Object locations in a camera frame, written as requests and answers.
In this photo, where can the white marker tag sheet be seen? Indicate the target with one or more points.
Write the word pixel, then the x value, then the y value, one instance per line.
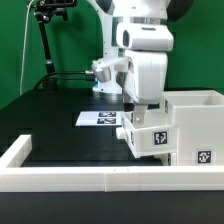
pixel 99 118

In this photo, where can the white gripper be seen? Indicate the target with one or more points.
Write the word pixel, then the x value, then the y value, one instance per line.
pixel 145 80

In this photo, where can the white U-shaped boundary fence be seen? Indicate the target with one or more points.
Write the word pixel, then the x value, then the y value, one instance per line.
pixel 16 178

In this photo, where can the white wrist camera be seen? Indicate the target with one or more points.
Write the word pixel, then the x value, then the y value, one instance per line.
pixel 102 68

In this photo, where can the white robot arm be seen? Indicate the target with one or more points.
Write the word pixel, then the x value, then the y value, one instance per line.
pixel 136 41

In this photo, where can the white drawer cabinet frame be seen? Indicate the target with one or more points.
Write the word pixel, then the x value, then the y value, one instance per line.
pixel 199 117

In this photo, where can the white drawer box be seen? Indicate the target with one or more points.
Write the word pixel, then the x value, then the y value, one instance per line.
pixel 156 136

